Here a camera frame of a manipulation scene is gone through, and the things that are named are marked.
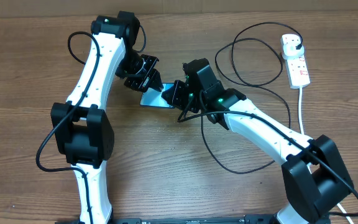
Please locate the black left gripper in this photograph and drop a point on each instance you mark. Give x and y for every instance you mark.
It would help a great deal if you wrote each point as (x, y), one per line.
(142, 83)

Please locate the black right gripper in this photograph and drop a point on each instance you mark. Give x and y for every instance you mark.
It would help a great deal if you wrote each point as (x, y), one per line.
(175, 97)

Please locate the blue Galaxy smartphone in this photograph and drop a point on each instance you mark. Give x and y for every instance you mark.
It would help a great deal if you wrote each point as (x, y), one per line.
(154, 98)

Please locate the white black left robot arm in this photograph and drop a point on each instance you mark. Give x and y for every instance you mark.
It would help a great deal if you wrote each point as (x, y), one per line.
(81, 127)

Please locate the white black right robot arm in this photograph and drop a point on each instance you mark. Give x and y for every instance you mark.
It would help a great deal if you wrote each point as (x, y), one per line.
(314, 173)

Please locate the white charger plug adapter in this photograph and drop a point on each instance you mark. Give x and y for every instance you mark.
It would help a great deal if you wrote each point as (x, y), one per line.
(290, 52)

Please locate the white power strip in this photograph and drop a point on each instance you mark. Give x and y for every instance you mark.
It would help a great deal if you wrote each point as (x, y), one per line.
(297, 69)

